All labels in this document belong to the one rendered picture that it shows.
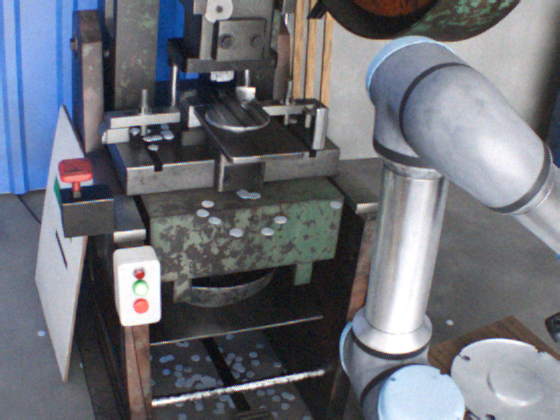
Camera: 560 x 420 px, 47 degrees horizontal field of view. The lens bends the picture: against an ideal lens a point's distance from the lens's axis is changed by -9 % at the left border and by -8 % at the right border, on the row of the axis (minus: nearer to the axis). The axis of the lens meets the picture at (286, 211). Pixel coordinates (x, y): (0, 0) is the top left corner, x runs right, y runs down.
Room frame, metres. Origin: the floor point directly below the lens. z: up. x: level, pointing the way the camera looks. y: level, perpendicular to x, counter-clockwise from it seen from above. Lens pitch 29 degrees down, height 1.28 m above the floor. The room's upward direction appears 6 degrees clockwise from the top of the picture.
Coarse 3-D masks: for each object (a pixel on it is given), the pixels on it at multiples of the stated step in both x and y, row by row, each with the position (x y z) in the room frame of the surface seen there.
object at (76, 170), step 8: (64, 160) 1.02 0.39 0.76; (72, 160) 1.02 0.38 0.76; (80, 160) 1.02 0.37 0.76; (88, 160) 1.03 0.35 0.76; (64, 168) 0.99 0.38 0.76; (72, 168) 0.99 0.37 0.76; (80, 168) 1.00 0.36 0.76; (88, 168) 1.00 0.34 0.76; (64, 176) 0.97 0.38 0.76; (72, 176) 0.97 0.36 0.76; (80, 176) 0.97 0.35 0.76; (88, 176) 0.98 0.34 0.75; (72, 184) 1.00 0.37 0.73; (80, 184) 1.00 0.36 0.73
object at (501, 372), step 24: (456, 360) 1.08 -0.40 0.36; (480, 360) 1.09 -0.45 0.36; (504, 360) 1.09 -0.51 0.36; (528, 360) 1.10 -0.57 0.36; (552, 360) 1.10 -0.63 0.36; (480, 384) 1.01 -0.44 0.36; (504, 384) 1.01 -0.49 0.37; (528, 384) 1.01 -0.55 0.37; (552, 384) 1.02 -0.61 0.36; (480, 408) 0.94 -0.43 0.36; (504, 408) 0.94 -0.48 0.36; (528, 408) 0.94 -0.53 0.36; (552, 408) 0.95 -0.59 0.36
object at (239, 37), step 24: (216, 0) 1.24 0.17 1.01; (240, 0) 1.28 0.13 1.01; (264, 0) 1.30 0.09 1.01; (192, 24) 1.29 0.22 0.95; (216, 24) 1.23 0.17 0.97; (240, 24) 1.25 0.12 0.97; (264, 24) 1.27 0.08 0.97; (192, 48) 1.28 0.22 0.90; (216, 48) 1.23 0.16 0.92; (240, 48) 1.25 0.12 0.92; (264, 48) 1.30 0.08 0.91
